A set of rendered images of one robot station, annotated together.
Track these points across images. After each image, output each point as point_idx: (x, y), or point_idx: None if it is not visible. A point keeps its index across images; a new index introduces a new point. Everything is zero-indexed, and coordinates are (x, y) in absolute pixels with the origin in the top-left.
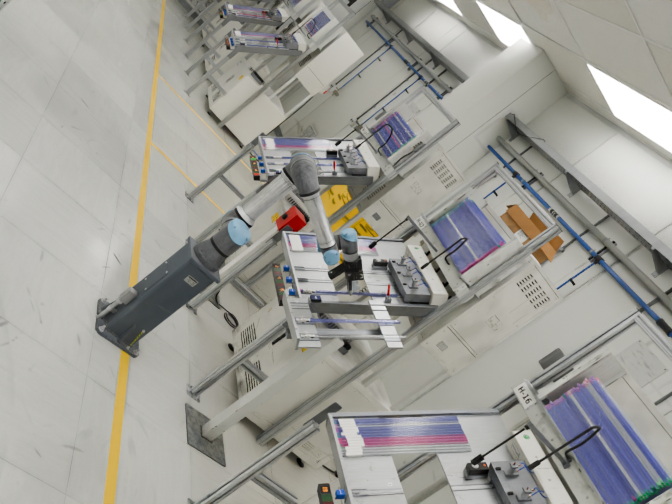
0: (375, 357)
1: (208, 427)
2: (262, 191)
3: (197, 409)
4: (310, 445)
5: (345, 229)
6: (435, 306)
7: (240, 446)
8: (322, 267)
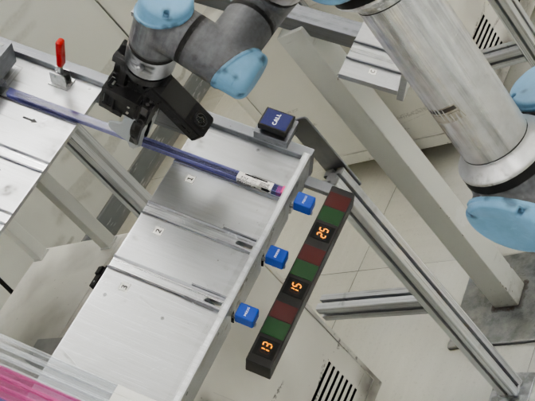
0: (111, 155)
1: (513, 280)
2: (476, 52)
3: (512, 352)
4: None
5: (169, 7)
6: None
7: (400, 340)
8: (119, 282)
